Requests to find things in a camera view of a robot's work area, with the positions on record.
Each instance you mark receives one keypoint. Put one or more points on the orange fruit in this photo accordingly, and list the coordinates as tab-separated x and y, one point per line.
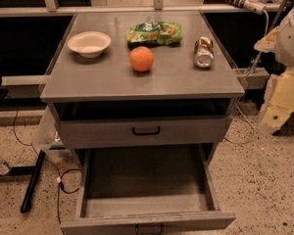
141	58

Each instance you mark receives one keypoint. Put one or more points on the black drawer handle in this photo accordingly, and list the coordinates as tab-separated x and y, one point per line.
146	131
148	229

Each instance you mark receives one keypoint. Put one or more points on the white paper bowl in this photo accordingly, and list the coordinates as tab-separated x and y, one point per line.
89	44

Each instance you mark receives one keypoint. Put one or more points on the grey drawer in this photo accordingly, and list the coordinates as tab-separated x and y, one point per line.
81	134
169	185

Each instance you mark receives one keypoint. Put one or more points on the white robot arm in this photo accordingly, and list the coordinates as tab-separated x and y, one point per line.
280	41

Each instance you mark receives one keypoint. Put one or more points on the grey drawer cabinet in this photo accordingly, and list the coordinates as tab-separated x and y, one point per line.
107	87

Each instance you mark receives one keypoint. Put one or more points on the white power strip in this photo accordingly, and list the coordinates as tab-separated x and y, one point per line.
255	6

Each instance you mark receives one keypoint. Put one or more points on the black bottom drawer handle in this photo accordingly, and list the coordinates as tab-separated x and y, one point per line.
148	229

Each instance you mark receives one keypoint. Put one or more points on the black middle drawer handle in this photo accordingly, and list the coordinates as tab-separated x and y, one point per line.
146	131

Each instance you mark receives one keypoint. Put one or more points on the crushed silver can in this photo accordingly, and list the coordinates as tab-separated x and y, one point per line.
203	52

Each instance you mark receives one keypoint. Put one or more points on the foam gripper body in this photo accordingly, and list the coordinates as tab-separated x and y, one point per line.
291	39

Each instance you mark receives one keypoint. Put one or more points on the green chip bag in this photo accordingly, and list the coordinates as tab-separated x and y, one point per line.
154	33

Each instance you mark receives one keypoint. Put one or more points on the clear plastic side panel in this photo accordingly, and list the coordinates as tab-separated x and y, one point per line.
46	137

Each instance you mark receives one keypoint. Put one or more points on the grey middle drawer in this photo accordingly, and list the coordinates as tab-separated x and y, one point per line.
81	134

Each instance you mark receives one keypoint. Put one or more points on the grey bottom drawer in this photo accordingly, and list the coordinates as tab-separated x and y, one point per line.
169	185

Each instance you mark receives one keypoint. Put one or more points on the black metal stand leg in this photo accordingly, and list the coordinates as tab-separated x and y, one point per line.
26	204

